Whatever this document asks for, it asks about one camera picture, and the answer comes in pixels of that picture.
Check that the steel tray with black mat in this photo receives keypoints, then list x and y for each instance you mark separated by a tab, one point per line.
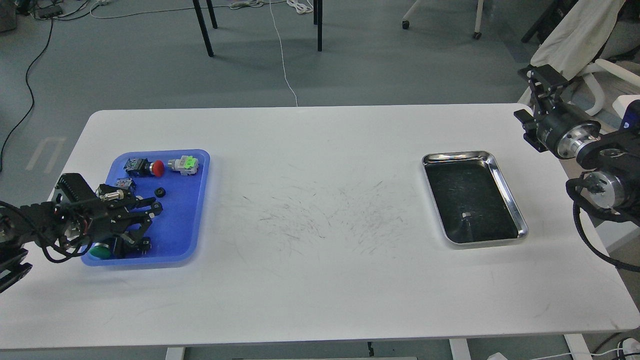
473	200

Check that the green push button switch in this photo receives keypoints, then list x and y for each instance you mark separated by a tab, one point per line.
101	251

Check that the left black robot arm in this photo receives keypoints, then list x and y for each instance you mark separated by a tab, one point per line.
54	226

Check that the blue plastic tray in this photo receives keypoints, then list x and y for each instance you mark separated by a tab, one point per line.
174	233

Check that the red push button switch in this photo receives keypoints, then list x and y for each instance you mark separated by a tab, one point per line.
142	167

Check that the white chair with beige cloth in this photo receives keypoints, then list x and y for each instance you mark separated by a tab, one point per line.
582	35

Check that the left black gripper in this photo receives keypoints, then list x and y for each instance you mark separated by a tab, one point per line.
100	215

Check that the black switch module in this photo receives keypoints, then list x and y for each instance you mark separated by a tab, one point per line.
125	245

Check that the small black gear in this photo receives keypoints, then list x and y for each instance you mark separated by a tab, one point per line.
160	192

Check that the green grey switch module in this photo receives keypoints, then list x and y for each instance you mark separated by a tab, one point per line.
186	165

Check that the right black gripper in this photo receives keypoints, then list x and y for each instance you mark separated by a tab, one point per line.
564	131

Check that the yellow push button switch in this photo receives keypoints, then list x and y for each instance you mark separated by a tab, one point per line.
126	184

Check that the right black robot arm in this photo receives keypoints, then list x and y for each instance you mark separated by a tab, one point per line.
609	186

